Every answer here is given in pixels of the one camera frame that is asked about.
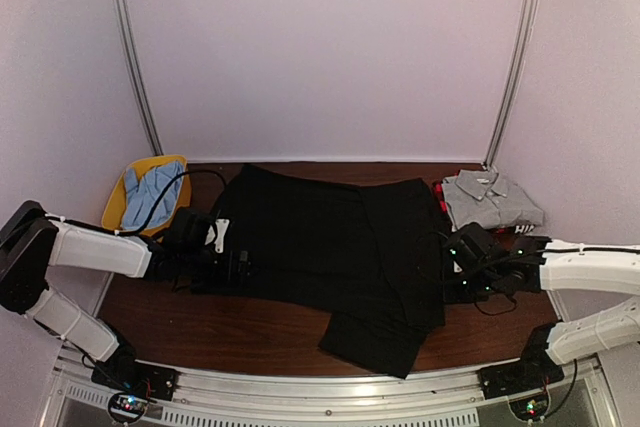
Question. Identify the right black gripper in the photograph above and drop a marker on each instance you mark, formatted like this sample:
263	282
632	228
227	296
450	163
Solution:
449	294

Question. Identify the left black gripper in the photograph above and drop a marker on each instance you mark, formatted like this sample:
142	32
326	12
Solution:
226	274

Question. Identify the grey shirt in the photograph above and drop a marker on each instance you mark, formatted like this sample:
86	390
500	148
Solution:
490	199

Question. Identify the black long sleeve shirt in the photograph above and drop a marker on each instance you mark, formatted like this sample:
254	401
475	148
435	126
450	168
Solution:
369	256

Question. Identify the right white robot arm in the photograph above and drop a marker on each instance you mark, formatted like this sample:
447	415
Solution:
540	264

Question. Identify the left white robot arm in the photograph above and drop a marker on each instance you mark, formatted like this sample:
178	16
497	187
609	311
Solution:
33	240

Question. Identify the black printed folded shirt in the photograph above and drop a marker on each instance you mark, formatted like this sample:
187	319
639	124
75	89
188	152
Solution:
437	189

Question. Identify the light blue shirt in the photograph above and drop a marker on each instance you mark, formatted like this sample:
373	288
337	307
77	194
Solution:
151	197

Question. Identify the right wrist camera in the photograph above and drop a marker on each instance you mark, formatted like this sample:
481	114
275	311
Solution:
472	249

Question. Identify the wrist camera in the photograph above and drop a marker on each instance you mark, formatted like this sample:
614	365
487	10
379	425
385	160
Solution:
192	230
472	249

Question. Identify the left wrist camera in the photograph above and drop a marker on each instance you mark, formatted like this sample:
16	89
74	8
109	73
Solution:
192	230

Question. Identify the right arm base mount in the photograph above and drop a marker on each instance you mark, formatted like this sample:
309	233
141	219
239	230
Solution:
525	381

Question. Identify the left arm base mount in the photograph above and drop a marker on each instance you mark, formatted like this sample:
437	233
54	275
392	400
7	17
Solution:
137	385

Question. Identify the front aluminium rail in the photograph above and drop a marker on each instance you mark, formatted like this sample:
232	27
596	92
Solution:
450	397

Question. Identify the right aluminium frame post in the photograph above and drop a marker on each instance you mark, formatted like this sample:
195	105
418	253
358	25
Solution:
523	36

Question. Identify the aluminium frame post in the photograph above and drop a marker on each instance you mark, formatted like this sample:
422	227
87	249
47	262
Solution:
523	36
133	67

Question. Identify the left aluminium frame post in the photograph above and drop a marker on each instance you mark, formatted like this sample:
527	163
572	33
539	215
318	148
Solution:
133	67

